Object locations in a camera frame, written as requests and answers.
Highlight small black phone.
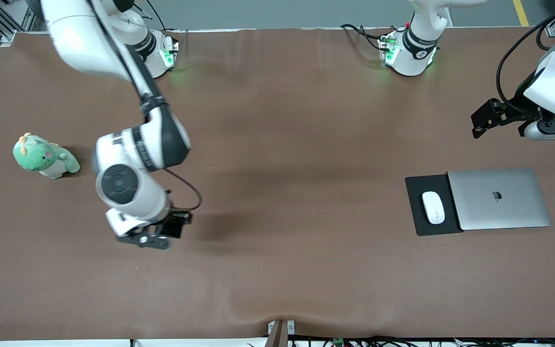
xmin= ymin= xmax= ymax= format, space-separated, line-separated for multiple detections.
xmin=162 ymin=215 xmax=185 ymax=240

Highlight white computer mouse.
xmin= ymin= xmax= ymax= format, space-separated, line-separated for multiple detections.
xmin=422 ymin=191 xmax=446 ymax=226

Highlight black mouse pad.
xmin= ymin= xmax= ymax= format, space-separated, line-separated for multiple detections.
xmin=405 ymin=173 xmax=465 ymax=237

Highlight silver laptop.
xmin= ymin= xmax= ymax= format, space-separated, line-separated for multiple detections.
xmin=447 ymin=167 xmax=553 ymax=231

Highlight brown table mat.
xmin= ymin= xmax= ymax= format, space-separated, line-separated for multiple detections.
xmin=0 ymin=27 xmax=555 ymax=340

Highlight green lit base connector box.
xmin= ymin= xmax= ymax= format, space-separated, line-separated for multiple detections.
xmin=378 ymin=34 xmax=398 ymax=66
xmin=158 ymin=36 xmax=180 ymax=70

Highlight green plush dinosaur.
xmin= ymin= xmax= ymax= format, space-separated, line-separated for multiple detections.
xmin=13 ymin=133 xmax=81 ymax=180

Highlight black camera cable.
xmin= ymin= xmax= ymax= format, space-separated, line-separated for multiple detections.
xmin=87 ymin=0 xmax=203 ymax=213
xmin=496 ymin=7 xmax=555 ymax=109

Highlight black base cable bundle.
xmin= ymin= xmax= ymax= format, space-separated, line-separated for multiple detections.
xmin=340 ymin=23 xmax=410 ymax=51

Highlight grey table clamp bracket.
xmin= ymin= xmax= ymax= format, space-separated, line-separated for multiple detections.
xmin=267 ymin=320 xmax=296 ymax=336

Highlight thin black base cable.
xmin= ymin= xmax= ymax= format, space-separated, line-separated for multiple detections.
xmin=145 ymin=0 xmax=168 ymax=31

